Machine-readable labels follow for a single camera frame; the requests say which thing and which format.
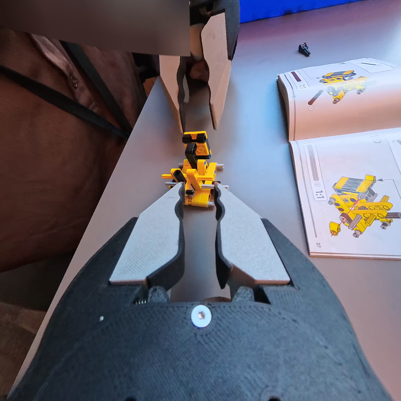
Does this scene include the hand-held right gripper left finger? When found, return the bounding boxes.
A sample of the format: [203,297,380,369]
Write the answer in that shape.
[109,182,186,292]

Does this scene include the open lego instruction booklet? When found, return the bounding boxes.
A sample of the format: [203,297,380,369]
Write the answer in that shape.
[277,58,401,260]

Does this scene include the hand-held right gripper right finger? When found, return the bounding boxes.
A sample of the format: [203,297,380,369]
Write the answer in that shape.
[214,183,291,290]

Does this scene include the black strap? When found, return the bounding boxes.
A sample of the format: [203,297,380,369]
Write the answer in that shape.
[59,40,133,133]
[0,64,131,139]

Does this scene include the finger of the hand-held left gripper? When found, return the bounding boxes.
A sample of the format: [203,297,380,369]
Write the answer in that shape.
[190,12,233,131]
[159,55,189,133]

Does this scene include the blue panel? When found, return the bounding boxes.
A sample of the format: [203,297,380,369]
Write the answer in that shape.
[239,0,364,24]

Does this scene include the yellow lego vehicle model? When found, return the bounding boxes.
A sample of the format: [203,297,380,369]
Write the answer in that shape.
[161,131,229,209]

